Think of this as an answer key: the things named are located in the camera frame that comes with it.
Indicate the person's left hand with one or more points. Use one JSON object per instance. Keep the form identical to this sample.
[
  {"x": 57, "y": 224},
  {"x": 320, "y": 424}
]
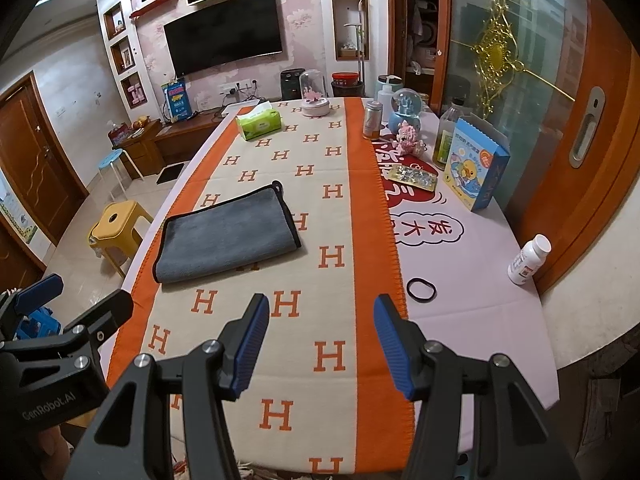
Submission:
[{"x": 47, "y": 452}]

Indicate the orange and cream printed blanket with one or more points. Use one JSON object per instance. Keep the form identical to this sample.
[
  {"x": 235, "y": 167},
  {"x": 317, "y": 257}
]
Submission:
[{"x": 310, "y": 200}]

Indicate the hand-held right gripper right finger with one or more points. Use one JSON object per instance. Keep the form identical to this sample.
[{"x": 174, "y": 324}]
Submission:
[{"x": 392, "y": 345}]

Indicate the white pill bottle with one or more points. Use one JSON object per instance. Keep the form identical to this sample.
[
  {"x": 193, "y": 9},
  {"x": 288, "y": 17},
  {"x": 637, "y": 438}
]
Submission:
[{"x": 527, "y": 260}]

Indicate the blue plastic stool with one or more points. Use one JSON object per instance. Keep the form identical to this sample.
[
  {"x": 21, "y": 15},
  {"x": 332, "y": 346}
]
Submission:
[{"x": 35, "y": 325}]

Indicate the grey towel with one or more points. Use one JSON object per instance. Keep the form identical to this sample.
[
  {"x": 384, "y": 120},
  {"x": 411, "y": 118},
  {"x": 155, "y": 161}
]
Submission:
[{"x": 225, "y": 235}]

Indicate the blue snow globe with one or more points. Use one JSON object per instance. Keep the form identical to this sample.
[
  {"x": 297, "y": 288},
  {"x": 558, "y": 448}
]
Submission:
[{"x": 405, "y": 107}]

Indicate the red lidded container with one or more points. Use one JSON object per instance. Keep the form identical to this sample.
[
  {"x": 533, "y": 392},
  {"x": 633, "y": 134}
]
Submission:
[{"x": 347, "y": 85}]

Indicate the green tissue pack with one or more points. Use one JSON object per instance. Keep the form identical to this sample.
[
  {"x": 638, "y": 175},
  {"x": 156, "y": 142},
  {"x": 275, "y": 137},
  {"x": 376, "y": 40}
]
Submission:
[{"x": 259, "y": 125}]

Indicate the round blue stool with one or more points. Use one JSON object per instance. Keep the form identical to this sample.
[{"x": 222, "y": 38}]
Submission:
[{"x": 110, "y": 157}]

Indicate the glass oil bottle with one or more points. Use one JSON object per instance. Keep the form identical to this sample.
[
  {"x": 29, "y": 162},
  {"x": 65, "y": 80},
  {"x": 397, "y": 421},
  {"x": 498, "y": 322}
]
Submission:
[{"x": 446, "y": 135}]

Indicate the pink toy figure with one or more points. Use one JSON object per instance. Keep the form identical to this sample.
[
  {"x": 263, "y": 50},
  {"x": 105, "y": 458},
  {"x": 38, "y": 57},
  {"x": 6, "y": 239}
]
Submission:
[{"x": 407, "y": 137}]

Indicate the black floor mat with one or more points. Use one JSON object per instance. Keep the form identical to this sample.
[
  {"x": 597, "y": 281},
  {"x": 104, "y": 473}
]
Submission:
[{"x": 171, "y": 173}]

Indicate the red tissue box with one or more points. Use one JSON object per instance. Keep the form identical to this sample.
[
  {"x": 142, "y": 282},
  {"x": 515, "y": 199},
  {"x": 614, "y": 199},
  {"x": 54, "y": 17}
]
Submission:
[{"x": 119, "y": 136}]

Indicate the wooden door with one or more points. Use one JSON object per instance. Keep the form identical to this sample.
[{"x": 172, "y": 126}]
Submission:
[{"x": 35, "y": 160}]

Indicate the red wall shelf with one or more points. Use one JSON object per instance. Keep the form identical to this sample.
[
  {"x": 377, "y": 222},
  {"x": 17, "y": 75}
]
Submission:
[{"x": 152, "y": 6}]

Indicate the black heater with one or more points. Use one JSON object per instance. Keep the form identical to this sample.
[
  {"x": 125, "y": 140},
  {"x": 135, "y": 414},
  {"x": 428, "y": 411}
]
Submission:
[{"x": 292, "y": 85}]

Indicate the blue printed bag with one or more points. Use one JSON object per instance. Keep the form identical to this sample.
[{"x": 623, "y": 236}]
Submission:
[{"x": 177, "y": 102}]

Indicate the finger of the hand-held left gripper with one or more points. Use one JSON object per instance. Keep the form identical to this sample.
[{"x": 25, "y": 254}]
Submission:
[
  {"x": 40, "y": 294},
  {"x": 107, "y": 312}
]

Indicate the metal drink can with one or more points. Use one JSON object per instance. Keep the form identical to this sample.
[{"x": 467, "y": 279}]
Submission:
[{"x": 372, "y": 120}]

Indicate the black flat television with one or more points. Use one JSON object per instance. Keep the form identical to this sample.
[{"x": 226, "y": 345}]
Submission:
[{"x": 222, "y": 30}]

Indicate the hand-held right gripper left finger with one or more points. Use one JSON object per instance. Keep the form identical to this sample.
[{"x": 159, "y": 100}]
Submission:
[{"x": 252, "y": 345}]

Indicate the wooden television cabinet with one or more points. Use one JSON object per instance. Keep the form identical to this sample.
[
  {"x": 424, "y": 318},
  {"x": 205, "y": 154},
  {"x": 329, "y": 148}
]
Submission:
[{"x": 175, "y": 135}]

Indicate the white printed tablecloth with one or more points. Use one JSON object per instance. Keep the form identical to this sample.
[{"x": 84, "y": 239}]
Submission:
[{"x": 475, "y": 320}]

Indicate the yellow plastic stool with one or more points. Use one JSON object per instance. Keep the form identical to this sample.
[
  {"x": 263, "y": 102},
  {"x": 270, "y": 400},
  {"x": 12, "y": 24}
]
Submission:
[{"x": 120, "y": 225}]

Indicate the wall poster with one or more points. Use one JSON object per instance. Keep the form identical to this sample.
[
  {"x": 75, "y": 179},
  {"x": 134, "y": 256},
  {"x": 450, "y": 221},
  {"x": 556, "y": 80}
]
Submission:
[{"x": 17, "y": 215}]

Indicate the gold door ornament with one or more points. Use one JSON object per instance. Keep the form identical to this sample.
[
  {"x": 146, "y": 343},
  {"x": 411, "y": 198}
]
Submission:
[{"x": 497, "y": 55}]

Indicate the blue duck print box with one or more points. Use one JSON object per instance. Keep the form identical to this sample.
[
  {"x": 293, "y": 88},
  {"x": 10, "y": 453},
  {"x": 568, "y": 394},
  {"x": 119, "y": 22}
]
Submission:
[{"x": 472, "y": 170}]

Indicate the foil blister pack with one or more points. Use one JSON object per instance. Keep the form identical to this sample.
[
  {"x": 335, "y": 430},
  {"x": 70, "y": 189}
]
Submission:
[{"x": 414, "y": 176}]

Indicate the glass dome ornament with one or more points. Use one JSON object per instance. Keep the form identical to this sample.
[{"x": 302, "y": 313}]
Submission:
[{"x": 315, "y": 95}]

